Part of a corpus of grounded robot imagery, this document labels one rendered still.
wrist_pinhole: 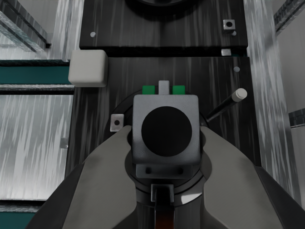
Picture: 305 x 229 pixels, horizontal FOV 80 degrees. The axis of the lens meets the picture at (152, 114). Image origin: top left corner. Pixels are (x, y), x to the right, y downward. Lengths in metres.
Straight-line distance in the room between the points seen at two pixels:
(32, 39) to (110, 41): 0.10
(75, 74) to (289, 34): 0.42
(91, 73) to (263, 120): 0.23
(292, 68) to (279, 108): 0.18
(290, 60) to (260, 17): 0.15
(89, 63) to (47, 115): 0.13
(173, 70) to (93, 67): 0.10
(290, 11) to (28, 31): 0.37
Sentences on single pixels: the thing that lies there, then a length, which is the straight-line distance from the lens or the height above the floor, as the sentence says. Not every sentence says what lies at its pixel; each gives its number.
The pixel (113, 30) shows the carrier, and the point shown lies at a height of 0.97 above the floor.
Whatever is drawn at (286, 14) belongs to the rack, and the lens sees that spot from 0.38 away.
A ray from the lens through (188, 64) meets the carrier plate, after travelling 0.26.
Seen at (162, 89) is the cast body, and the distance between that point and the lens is 0.17.
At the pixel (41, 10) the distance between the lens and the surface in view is 0.53.
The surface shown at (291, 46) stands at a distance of 0.49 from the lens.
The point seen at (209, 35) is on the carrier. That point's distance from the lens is 0.29.
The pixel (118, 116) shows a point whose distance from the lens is 0.21.
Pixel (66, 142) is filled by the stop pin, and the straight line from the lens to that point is 0.26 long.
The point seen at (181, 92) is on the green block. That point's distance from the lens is 0.17.
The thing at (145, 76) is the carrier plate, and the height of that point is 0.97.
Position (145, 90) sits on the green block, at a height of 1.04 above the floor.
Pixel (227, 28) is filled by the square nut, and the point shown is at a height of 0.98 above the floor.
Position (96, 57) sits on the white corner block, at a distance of 0.26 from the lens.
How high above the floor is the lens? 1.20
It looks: 77 degrees down
